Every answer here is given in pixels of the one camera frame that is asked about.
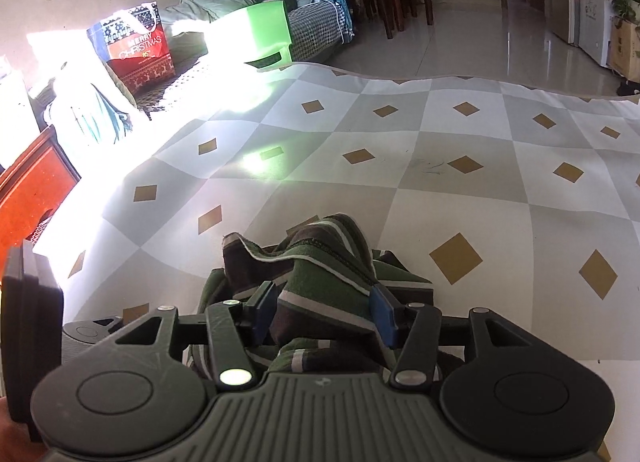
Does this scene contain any red printed gift bag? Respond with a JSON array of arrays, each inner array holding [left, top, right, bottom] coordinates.
[[86, 2, 177, 92]]

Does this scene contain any white teal cloth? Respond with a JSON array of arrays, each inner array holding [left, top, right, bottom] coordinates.
[[30, 62, 137, 143]]

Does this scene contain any pale green pillow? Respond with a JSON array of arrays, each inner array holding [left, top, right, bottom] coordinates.
[[159, 0, 262, 36]]

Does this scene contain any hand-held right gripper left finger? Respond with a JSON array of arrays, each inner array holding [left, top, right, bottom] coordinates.
[[116, 282, 279, 390]]

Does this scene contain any green brown striped t-shirt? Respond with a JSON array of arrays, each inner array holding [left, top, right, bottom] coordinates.
[[187, 213, 466, 378]]

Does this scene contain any red wooden cabinet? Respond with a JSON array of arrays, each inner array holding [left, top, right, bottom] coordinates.
[[0, 124, 83, 273]]

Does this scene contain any green plastic stool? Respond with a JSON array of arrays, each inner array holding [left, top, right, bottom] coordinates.
[[207, 0, 293, 73]]

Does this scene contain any cardboard box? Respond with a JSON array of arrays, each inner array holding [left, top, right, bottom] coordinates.
[[609, 16, 640, 83]]

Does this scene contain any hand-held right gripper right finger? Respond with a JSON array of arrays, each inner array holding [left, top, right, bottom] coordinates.
[[368, 286, 528, 389]]

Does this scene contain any white freezer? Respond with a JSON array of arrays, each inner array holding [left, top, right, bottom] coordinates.
[[576, 0, 624, 68]]

